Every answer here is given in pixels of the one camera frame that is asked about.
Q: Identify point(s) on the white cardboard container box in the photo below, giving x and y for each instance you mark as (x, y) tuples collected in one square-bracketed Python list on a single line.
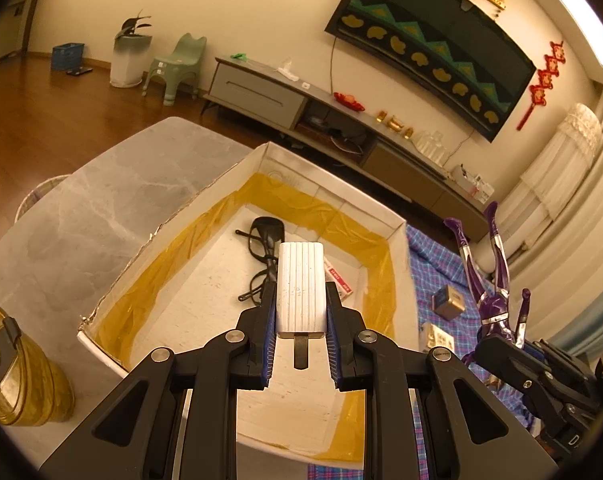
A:
[(206, 340)]

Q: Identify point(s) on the clear glass cup set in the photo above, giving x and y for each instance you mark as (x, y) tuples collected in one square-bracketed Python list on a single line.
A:
[(431, 146)]

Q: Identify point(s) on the white power strip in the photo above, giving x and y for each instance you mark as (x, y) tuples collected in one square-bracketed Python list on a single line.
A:
[(287, 72)]

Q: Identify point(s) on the green plastic child chair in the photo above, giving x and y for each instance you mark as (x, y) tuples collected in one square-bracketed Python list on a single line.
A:
[(179, 67)]

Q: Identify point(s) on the black floor scale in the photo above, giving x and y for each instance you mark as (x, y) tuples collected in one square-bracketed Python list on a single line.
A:
[(79, 71)]

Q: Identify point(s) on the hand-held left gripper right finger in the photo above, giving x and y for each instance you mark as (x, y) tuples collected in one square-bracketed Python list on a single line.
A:
[(334, 345)]

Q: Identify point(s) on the purple action figure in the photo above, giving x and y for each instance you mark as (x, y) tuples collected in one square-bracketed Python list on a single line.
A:
[(496, 305)]

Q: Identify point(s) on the black glasses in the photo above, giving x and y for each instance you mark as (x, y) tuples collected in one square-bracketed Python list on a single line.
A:
[(264, 232)]

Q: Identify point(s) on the gold tumbler with lid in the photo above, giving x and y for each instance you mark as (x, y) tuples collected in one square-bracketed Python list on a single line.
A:
[(26, 390)]

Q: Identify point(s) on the white box with papers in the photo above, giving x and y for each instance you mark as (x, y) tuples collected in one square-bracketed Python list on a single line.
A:
[(474, 185)]

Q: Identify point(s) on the red fruit plate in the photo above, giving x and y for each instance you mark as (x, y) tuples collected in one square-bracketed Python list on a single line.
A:
[(349, 101)]

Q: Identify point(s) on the wall television with patterned cover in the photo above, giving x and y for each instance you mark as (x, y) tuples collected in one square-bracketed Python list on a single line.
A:
[(431, 35)]

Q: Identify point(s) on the white printed card box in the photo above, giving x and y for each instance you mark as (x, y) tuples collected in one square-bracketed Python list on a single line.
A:
[(436, 337)]

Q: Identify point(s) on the small grey cube box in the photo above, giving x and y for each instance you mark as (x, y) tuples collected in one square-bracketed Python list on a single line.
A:
[(449, 302)]

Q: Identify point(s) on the red knot wall ornament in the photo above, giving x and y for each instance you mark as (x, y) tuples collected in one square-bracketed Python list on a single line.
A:
[(544, 80)]

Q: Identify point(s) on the white ribbed power bank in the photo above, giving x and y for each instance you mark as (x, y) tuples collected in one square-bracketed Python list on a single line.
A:
[(301, 290)]

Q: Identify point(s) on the blue plastic basket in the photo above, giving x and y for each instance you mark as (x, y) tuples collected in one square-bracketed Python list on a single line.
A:
[(68, 57)]

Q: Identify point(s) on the white floor plant pot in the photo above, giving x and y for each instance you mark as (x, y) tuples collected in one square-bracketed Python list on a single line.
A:
[(127, 65)]

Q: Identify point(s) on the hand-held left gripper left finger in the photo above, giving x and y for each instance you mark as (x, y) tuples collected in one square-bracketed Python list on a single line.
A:
[(269, 340)]

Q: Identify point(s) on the white staples box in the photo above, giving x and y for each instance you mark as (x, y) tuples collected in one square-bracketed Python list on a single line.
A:
[(340, 276)]

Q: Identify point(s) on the cream curtain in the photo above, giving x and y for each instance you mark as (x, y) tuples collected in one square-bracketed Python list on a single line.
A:
[(591, 240)]

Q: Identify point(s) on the dark leafy plant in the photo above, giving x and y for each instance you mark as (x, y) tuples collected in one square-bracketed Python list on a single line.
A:
[(131, 27)]

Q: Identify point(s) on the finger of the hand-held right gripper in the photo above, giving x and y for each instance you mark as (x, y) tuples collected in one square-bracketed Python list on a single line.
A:
[(506, 360), (566, 367)]

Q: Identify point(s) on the green cloth toy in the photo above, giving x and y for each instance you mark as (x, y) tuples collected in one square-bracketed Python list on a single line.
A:
[(238, 55)]

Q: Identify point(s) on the grey television cabinet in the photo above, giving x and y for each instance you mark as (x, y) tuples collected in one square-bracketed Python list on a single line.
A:
[(261, 95)]

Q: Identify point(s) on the blue plaid cloth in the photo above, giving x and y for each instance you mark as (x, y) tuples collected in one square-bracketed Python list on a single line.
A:
[(426, 270)]

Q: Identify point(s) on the air conditioner with lace cover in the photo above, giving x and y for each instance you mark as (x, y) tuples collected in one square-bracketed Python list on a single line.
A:
[(556, 170)]

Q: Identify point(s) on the gold pot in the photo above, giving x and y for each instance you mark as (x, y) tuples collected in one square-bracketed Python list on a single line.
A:
[(395, 123)]

